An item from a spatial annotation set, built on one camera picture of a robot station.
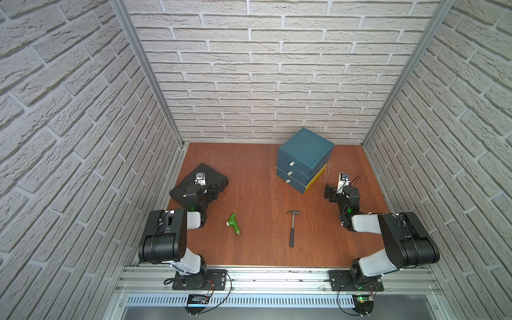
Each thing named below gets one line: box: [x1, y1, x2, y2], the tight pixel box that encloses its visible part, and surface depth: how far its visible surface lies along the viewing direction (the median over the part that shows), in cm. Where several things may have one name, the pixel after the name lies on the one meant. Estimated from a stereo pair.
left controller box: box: [184, 294, 210, 316], surface depth 71 cm
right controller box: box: [352, 294, 374, 318], surface depth 71 cm
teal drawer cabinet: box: [276, 128, 336, 195], surface depth 91 cm
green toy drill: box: [225, 213, 242, 236], surface depth 88 cm
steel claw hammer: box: [286, 210, 301, 248], surface depth 87 cm
